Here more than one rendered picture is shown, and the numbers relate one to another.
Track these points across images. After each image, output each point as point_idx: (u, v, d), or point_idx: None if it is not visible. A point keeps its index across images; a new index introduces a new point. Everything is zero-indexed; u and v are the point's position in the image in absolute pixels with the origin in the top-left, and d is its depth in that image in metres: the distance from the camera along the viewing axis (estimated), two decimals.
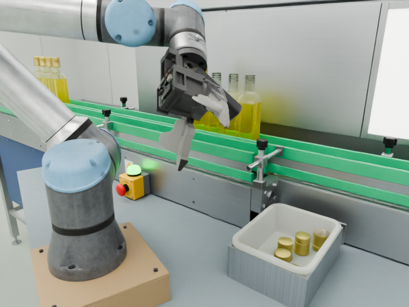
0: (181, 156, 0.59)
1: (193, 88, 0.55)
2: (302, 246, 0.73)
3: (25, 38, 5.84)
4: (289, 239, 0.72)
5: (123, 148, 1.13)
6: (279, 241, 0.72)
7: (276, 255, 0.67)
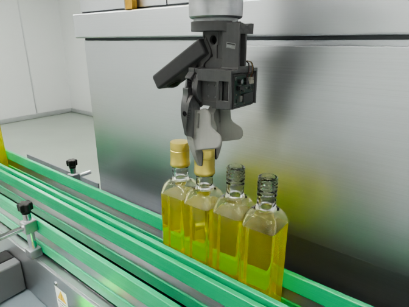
0: (201, 150, 0.51)
1: None
2: (214, 159, 0.54)
3: (8, 44, 5.39)
4: None
5: (53, 267, 0.68)
6: None
7: None
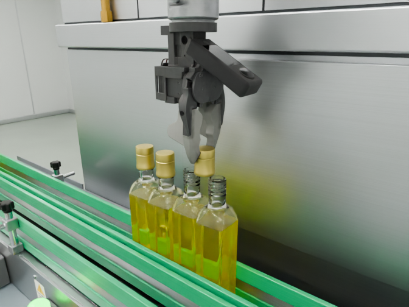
0: (206, 142, 0.55)
1: (175, 90, 0.50)
2: (174, 162, 0.59)
3: (6, 45, 5.44)
4: (201, 146, 0.54)
5: (33, 261, 0.74)
6: (206, 150, 0.52)
7: None
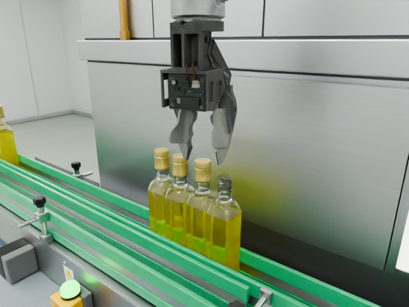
0: (187, 145, 0.53)
1: (215, 94, 0.46)
2: (187, 163, 0.70)
3: (11, 47, 5.55)
4: (200, 158, 0.67)
5: (62, 250, 0.85)
6: (204, 162, 0.65)
7: None
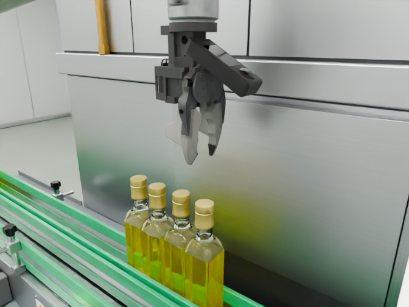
0: (209, 141, 0.56)
1: (175, 90, 0.50)
2: (165, 194, 0.64)
3: (6, 50, 5.49)
4: (179, 190, 0.61)
5: (34, 282, 0.78)
6: (182, 196, 0.59)
7: (209, 207, 0.55)
